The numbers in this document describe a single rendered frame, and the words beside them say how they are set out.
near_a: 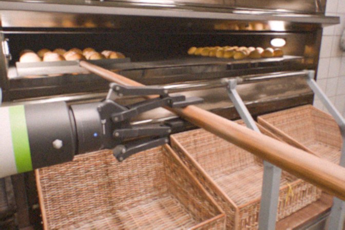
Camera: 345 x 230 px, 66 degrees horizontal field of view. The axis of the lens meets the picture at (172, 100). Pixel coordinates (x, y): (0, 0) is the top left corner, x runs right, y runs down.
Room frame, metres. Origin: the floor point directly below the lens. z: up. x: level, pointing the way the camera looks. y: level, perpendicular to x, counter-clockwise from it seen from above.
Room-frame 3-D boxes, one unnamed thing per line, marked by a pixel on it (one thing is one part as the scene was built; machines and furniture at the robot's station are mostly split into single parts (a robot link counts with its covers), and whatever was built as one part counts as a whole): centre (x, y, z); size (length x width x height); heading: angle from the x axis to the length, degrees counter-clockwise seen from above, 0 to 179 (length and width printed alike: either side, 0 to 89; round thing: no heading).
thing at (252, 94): (1.38, -0.19, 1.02); 1.79 x 0.11 x 0.19; 121
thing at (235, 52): (2.05, -0.47, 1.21); 0.61 x 0.48 x 0.06; 31
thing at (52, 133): (0.37, 0.18, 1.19); 0.12 x 0.06 x 0.09; 30
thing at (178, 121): (0.48, -0.02, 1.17); 0.07 x 0.03 x 0.01; 120
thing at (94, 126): (0.40, 0.11, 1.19); 0.09 x 0.07 x 0.08; 120
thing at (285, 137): (1.47, -0.87, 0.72); 0.56 x 0.49 x 0.28; 122
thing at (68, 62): (1.50, 0.56, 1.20); 0.55 x 0.36 x 0.03; 120
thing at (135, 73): (1.40, -0.18, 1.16); 1.80 x 0.06 x 0.04; 121
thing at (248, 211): (1.16, -0.34, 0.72); 0.56 x 0.49 x 0.28; 121
